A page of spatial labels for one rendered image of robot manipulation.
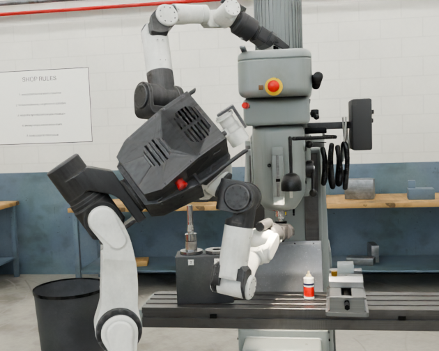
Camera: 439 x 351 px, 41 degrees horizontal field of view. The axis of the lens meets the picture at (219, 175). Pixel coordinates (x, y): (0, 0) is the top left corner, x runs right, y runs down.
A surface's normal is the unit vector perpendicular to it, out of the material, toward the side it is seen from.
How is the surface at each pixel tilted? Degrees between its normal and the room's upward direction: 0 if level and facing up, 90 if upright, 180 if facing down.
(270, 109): 90
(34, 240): 90
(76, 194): 102
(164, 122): 74
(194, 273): 90
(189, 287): 90
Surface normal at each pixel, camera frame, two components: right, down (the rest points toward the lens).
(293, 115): -0.15, 0.08
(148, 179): -0.26, -0.18
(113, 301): 0.25, 0.07
